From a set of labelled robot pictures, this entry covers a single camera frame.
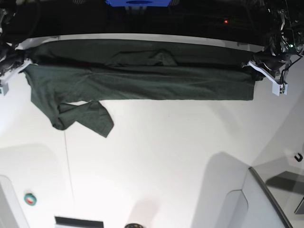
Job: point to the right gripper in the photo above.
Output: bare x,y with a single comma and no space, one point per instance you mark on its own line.
11,63

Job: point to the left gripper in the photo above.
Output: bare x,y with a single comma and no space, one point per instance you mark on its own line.
268,64

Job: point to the dark green t-shirt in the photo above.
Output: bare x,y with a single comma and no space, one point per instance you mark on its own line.
70,78

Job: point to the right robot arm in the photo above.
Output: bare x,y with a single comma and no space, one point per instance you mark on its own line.
8,11

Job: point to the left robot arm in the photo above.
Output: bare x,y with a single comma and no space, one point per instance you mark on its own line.
280,25

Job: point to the black U-shaped clip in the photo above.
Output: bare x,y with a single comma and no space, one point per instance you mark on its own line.
298,157

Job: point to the blue plastic bin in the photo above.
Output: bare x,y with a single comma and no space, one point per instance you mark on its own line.
134,3

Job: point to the green red tape roll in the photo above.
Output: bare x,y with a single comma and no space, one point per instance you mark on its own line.
30,199

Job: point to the white tray with black slot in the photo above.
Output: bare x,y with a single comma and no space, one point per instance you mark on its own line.
62,222

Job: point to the black round dotted object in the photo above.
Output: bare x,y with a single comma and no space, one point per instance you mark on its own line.
133,225

